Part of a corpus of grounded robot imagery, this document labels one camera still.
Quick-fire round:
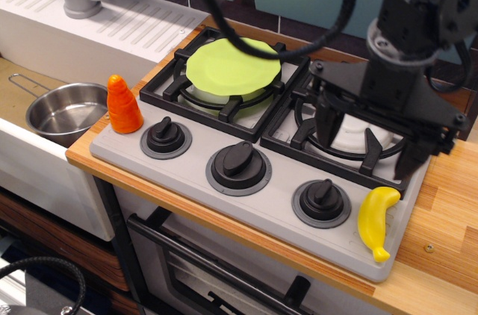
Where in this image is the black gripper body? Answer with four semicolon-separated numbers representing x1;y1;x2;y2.
310;60;470;134

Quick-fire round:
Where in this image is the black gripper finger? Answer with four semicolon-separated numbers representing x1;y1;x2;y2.
394;126;458;180
314;90;347;148

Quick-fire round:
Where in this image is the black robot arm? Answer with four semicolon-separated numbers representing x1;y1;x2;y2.
310;0;477;180

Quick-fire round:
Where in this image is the yellow toy banana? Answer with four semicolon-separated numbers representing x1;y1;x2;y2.
357;187;400;263

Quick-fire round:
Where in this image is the right black burner grate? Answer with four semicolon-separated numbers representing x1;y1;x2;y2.
259;59;442;193

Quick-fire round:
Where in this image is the black burner grate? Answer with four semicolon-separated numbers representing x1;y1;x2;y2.
140;27;310;142
259;59;442;193

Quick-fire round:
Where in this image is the right black stove knob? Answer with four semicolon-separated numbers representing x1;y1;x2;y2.
292;179;352;229

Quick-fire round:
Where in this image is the black stove knob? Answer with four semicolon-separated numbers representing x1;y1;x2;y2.
292;179;352;229
205;141;272;197
140;116;193;160

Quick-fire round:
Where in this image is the grey toy stove top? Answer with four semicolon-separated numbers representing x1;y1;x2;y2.
88;25;448;284

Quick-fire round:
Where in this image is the middle black stove knob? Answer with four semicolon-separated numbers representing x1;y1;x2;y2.
205;141;272;197

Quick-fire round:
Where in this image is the green plastic plate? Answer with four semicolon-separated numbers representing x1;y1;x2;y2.
185;38;282;96

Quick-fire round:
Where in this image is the left black burner grate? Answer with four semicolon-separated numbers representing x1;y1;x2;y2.
140;27;310;142

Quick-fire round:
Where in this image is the left black stove knob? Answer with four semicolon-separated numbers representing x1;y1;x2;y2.
140;116;193;160

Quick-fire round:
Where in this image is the orange toy carrot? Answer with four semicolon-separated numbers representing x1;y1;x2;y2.
107;75;143;134

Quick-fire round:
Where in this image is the white toy sink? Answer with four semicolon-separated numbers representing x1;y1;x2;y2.
1;0;205;241

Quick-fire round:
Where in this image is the toy oven door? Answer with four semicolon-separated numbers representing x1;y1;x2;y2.
126;207;313;314

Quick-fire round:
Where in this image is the small steel pot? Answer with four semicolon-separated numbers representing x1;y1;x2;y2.
8;73;108;148

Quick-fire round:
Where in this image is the black braided cable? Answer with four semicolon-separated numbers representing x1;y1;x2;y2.
0;0;359;315

